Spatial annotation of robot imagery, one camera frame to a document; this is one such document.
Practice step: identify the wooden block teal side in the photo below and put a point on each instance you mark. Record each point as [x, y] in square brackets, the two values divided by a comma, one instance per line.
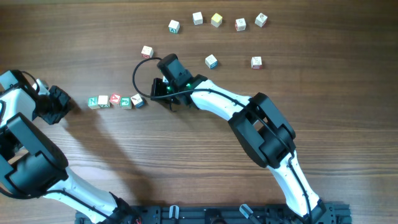
[174, 26]

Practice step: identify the green picture block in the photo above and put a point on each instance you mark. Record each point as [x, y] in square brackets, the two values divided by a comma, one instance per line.
[125, 103]

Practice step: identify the green N block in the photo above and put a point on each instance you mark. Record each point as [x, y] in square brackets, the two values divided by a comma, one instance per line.
[93, 102]

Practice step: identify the wooden block red bottom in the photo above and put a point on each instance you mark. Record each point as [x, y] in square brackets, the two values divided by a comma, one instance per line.
[256, 63]

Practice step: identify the wooden block blue picture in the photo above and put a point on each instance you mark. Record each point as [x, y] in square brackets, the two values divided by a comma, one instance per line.
[137, 101]

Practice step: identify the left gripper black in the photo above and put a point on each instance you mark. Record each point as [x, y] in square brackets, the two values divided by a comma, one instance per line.
[65, 101]

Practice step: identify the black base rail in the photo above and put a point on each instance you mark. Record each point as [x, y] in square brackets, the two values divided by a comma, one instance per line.
[331, 213]

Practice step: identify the white wooden block top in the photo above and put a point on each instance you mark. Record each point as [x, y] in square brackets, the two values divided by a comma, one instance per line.
[197, 18]

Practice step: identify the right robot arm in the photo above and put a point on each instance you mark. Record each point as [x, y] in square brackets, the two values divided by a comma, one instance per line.
[262, 131]

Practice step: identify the plain wooden block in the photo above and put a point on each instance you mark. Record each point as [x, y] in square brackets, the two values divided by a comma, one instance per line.
[103, 101]

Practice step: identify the wooden block red picture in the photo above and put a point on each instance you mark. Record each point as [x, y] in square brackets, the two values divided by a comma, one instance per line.
[240, 24]

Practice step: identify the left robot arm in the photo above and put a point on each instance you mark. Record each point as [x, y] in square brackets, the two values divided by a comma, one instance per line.
[32, 166]

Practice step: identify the wooden block blue side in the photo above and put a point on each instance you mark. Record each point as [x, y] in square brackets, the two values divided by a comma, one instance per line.
[211, 61]

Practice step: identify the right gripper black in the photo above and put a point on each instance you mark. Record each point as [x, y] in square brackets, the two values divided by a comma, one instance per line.
[158, 84]

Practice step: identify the wooden block red left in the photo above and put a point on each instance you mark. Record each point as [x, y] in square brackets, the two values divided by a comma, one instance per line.
[147, 52]

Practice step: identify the wooden block far right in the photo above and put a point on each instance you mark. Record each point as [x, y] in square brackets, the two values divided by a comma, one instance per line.
[261, 20]

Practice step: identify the yellow wooden block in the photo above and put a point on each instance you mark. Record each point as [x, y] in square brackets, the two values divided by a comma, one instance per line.
[216, 20]

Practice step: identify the red A block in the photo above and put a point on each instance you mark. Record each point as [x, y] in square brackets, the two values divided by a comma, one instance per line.
[115, 99]

